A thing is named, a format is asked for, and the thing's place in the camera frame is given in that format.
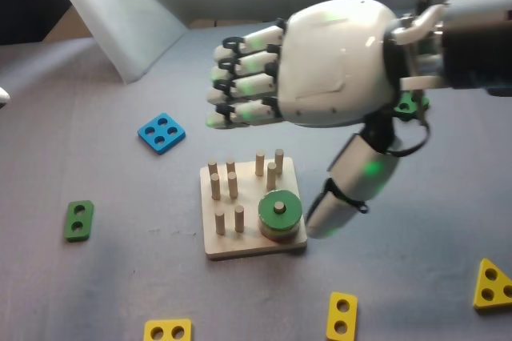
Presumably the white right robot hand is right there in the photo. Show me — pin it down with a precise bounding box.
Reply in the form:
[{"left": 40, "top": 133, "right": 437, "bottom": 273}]
[{"left": 205, "top": 0, "right": 402, "bottom": 240}]

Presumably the green round ring stack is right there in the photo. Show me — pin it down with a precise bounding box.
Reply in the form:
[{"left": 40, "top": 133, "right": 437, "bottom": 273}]
[{"left": 258, "top": 189, "right": 303, "bottom": 245}]

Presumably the green square four-hole block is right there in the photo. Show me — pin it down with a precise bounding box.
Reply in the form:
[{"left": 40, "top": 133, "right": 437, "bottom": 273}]
[{"left": 394, "top": 90, "right": 430, "bottom": 122}]

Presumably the green rectangular two-hole block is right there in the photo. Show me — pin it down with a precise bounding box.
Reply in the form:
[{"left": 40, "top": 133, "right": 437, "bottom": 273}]
[{"left": 65, "top": 199, "right": 95, "bottom": 243}]

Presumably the blue square four-hole block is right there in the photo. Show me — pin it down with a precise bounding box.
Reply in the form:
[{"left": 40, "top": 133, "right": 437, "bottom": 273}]
[{"left": 137, "top": 112, "right": 187, "bottom": 156}]

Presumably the wooden peg board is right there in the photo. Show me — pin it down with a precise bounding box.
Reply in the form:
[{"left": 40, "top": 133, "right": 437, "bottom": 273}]
[{"left": 199, "top": 148, "right": 308, "bottom": 261}]

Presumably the yellow two-hole block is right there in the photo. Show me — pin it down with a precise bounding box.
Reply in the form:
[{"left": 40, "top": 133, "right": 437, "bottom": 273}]
[
  {"left": 143, "top": 319, "right": 193, "bottom": 341},
  {"left": 326, "top": 291, "right": 359, "bottom": 341}
]

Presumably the yellow triangular three-hole block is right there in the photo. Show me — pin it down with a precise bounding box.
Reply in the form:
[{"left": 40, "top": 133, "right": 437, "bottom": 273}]
[{"left": 473, "top": 258, "right": 512, "bottom": 310}]

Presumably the tan wooden box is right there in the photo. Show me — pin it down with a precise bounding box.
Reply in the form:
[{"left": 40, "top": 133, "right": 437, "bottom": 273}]
[{"left": 190, "top": 18, "right": 264, "bottom": 30}]

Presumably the white translucent sheet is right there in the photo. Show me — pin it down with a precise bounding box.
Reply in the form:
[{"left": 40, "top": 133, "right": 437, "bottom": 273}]
[{"left": 39, "top": 0, "right": 189, "bottom": 85}]

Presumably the grey table cloth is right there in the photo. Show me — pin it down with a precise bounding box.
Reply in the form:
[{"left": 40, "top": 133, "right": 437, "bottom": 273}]
[{"left": 0, "top": 4, "right": 512, "bottom": 341}]

